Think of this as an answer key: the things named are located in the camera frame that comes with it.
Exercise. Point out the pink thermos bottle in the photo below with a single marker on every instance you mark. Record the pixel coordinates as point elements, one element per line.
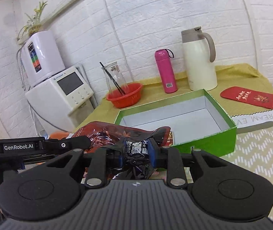
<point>163,60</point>

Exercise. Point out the potted green plant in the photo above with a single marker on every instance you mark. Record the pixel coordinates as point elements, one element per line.
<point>33,24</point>

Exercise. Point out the green cardboard box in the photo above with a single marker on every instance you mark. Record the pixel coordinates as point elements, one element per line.
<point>196,121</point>

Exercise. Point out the red plastic basket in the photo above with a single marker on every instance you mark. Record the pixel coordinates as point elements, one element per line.
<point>132,96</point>

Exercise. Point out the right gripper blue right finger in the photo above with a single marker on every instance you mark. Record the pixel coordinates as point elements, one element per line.
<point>156,155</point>

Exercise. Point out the dark red snack packet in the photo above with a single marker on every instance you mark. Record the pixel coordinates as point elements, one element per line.
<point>135,164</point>

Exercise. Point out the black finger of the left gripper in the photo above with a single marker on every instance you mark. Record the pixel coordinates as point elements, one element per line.
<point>54,146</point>

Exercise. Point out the white water purifier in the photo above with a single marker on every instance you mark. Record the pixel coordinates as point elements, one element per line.
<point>41,57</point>

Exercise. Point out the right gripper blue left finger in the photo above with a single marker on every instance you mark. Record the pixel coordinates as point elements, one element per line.
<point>120,156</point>

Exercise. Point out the red envelope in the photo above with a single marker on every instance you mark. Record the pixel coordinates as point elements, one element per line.
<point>248,96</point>

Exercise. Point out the white machine with screen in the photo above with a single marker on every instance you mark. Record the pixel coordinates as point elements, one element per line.
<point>61,102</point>

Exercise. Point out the mustard yellow tablecloth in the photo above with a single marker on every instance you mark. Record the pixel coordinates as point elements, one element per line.
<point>241,75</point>

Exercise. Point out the clear glass carafe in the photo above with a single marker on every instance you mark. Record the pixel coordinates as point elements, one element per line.
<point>114,70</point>

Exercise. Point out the cream thermal jug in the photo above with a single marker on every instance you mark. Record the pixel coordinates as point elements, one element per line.
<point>199,54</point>

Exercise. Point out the black chopsticks pair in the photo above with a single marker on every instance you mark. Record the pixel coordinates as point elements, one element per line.
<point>112,79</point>

